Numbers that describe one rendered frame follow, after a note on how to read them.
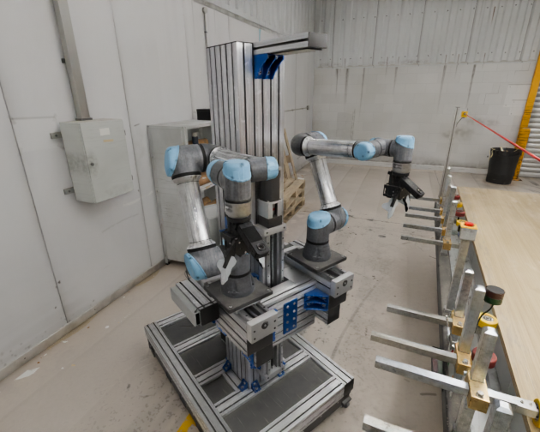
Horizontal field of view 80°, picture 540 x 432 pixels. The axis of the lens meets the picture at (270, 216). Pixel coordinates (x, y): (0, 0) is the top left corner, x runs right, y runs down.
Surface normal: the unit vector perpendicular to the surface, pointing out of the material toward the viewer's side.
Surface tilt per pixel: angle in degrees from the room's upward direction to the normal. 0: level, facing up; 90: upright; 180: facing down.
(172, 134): 90
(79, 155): 90
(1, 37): 90
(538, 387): 0
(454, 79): 90
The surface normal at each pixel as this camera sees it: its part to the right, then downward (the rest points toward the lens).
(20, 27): 0.93, 0.13
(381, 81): -0.37, 0.33
